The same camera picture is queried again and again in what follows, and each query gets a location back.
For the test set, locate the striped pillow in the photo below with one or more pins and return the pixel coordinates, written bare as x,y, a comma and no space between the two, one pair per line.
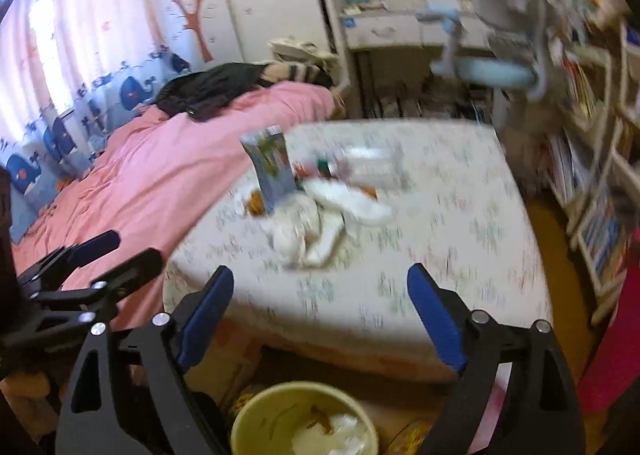
276,72

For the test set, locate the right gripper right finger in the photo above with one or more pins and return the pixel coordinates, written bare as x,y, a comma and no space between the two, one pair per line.
444,316

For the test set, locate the floral bed sheet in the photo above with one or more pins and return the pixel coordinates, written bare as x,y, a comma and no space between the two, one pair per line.
459,213

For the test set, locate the black garment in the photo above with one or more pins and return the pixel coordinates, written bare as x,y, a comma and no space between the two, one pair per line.
201,95

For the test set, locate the orange peel piece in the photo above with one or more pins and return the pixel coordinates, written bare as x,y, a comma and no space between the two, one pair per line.
254,204

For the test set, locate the whale print curtain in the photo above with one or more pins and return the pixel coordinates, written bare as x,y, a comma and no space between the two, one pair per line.
72,73

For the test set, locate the light blue desk chair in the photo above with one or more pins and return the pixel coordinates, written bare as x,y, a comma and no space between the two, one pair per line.
519,38

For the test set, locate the beige cloth bag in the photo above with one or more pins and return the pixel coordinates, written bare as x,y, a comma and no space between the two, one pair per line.
292,50

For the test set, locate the white bookshelf rack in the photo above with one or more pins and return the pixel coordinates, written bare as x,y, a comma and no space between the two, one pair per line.
593,168

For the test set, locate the white desk with drawers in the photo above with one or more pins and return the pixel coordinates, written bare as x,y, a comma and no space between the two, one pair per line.
401,29

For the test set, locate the clear plastic package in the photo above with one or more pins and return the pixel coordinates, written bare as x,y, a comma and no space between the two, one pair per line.
376,167

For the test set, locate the yellow trash bin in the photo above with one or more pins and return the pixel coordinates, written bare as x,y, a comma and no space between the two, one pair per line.
303,418

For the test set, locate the yellow patterned snack bag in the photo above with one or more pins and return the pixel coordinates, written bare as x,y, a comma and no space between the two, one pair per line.
409,440

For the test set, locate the pink duvet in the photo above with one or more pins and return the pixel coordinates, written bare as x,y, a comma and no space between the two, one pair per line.
159,175

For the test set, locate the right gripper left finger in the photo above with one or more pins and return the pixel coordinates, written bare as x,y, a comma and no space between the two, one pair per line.
198,316

